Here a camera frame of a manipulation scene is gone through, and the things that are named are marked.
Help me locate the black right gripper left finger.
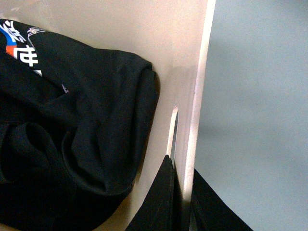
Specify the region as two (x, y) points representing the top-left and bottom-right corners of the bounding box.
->
(126, 155), (189, 231)

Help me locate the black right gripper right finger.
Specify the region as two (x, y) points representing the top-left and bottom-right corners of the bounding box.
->
(191, 169), (251, 231)

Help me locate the cream plastic laundry hamper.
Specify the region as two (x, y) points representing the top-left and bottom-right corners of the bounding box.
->
(0, 0), (215, 231)

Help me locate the black printed t-shirt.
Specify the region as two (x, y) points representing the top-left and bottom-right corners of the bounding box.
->
(0, 19), (158, 231)

